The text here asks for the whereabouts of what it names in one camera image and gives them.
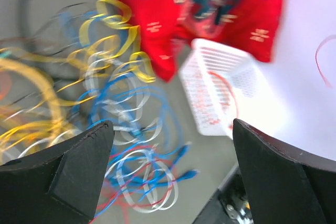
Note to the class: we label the red printed pillow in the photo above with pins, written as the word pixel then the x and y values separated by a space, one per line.
pixel 168 25

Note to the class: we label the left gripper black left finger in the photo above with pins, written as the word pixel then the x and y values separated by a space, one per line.
pixel 60 184

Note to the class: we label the right white plastic basket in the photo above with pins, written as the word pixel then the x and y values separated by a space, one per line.
pixel 223 83

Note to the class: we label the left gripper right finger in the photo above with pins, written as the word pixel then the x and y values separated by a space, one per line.
pixel 284 184

